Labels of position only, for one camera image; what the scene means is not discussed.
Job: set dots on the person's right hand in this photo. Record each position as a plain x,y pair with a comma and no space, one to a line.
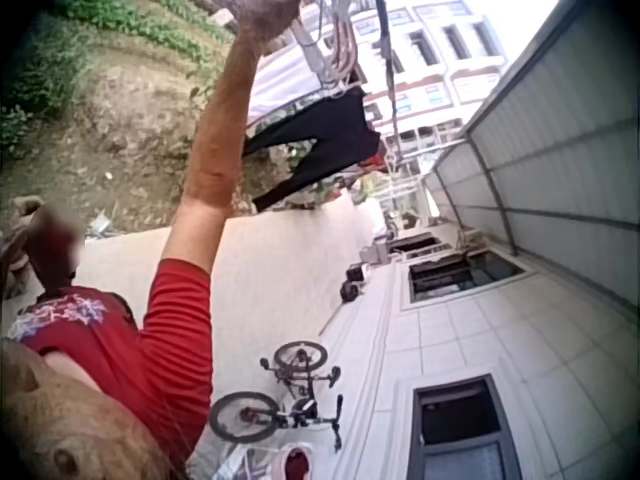
262,22

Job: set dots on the person's right fingers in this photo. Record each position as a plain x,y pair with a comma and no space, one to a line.
272,7

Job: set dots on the white hanging garment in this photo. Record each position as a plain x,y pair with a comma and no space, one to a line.
280,82

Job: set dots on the striped hanging garment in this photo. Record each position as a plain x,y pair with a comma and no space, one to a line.
342,42

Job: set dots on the black hanging trousers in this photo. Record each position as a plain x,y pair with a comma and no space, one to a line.
330,130

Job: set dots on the white multi-storey building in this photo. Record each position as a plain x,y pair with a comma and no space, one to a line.
430,65

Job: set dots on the red hanging garment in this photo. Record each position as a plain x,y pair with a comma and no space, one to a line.
372,161

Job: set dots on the green plant bed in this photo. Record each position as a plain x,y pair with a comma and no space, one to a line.
55,60

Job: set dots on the white box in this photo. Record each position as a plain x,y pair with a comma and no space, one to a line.
374,254

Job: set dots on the black bag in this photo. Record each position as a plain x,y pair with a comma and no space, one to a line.
356,272
349,291

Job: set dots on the long wooden stick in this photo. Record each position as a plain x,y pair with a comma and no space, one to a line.
332,318

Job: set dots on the grey corrugated metal fence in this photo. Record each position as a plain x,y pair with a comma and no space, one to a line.
560,150

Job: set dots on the person's legs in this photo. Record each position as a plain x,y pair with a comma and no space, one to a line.
50,250

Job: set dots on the white framed window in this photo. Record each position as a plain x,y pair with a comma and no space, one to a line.
465,275

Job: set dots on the small black bicycle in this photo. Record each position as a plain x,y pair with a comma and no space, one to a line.
300,367

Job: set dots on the large black bicycle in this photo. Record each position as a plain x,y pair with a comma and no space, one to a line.
270,417

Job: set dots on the dark framed window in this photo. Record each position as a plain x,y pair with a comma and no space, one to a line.
460,430

